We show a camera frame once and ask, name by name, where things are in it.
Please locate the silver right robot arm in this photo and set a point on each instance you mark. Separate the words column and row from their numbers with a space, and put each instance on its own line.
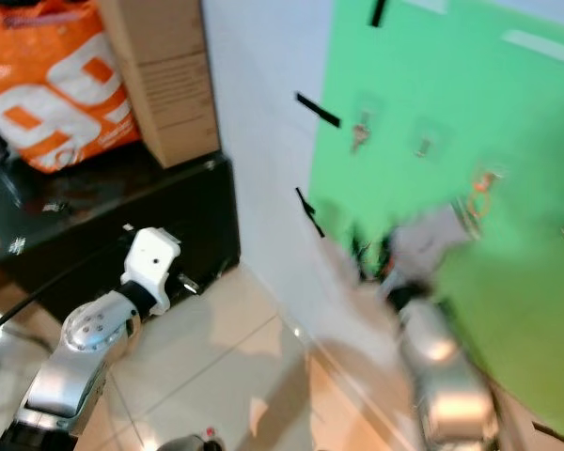
column 446, row 366

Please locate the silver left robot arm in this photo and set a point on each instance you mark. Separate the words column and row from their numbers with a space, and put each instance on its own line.
column 75, row 357

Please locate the silver keys bunch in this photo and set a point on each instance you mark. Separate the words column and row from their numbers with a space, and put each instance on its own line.
column 362, row 137

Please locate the black tape strip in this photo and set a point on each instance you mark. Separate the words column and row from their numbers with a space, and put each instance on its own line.
column 311, row 212
column 319, row 110
column 378, row 11

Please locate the black cabinet with glass top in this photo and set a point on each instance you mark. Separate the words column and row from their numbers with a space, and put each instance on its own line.
column 75, row 235

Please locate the grey robot foot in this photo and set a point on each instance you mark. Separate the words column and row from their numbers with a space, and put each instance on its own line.
column 190, row 442

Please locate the tall brown cardboard box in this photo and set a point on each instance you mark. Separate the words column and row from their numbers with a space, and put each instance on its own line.
column 164, row 85

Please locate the green backdrop sheet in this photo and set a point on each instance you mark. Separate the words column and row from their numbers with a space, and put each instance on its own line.
column 451, row 75

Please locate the orange white shopping bag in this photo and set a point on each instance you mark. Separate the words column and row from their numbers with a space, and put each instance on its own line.
column 56, row 94

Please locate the short white tape strip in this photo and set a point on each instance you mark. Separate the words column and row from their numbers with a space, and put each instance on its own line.
column 432, row 5

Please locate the long white tape strip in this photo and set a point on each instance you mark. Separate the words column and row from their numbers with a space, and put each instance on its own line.
column 545, row 47

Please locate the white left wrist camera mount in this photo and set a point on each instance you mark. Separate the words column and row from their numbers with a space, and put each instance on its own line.
column 152, row 263

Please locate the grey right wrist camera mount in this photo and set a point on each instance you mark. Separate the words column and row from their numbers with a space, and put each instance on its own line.
column 428, row 246

